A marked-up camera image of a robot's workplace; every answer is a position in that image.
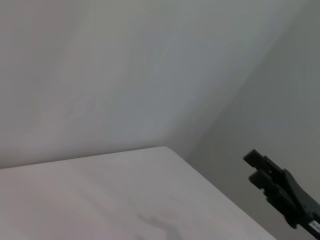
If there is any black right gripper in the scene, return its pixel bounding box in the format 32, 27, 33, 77
242, 149, 320, 237

